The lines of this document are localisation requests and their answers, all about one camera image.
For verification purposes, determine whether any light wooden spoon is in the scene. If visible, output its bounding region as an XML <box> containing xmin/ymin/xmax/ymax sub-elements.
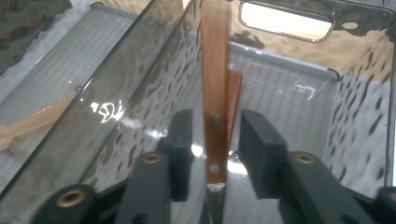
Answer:
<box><xmin>0</xmin><ymin>96</ymin><xmax>75</xmax><ymax>152</ymax></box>

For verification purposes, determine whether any wooden-handled knife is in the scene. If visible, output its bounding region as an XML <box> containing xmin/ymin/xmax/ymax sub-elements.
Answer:
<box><xmin>199</xmin><ymin>0</ymin><xmax>233</xmax><ymax>224</ymax></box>

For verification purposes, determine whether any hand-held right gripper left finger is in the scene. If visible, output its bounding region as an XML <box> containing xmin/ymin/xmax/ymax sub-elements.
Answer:
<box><xmin>156</xmin><ymin>108</ymin><xmax>195</xmax><ymax>203</ymax></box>

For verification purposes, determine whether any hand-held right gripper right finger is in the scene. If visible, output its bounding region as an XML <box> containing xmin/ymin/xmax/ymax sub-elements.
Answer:
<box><xmin>237</xmin><ymin>108</ymin><xmax>290</xmax><ymax>201</ymax></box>

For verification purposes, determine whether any clear grey plastic bin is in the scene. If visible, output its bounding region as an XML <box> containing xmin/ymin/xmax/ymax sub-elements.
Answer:
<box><xmin>0</xmin><ymin>1</ymin><xmax>163</xmax><ymax>224</ymax></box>
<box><xmin>78</xmin><ymin>0</ymin><xmax>396</xmax><ymax>224</ymax></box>

